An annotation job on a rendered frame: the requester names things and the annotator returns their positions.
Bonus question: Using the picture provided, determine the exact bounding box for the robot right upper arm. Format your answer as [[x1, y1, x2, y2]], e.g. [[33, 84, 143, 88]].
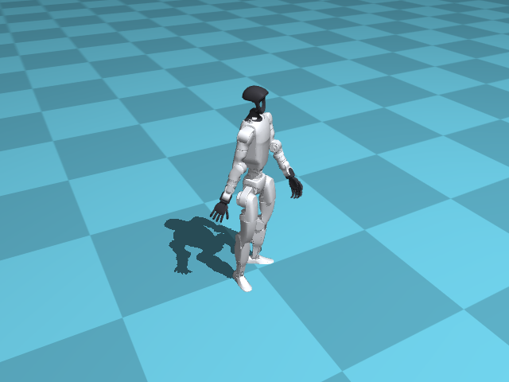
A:
[[232, 126, 255, 175]]

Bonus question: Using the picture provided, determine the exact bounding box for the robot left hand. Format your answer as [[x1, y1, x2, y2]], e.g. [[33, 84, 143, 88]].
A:
[[285, 168, 303, 199]]

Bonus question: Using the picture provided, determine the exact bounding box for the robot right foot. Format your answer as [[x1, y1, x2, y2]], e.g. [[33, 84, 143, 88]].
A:
[[232, 271, 252, 292]]

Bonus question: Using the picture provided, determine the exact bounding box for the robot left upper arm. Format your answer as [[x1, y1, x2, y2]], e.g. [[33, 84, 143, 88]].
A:
[[263, 112, 282, 153]]

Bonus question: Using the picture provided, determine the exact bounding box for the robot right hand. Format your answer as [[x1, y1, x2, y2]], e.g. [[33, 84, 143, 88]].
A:
[[210, 191, 232, 223]]

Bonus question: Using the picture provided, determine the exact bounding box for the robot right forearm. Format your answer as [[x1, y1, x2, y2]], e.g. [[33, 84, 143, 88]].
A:
[[222, 165, 243, 201]]

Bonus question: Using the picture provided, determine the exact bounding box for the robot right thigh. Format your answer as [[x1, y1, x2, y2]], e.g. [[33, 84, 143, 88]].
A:
[[236, 186, 258, 246]]

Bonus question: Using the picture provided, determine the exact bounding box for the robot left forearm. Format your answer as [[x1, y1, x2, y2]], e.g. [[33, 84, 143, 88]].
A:
[[273, 147, 291, 177]]

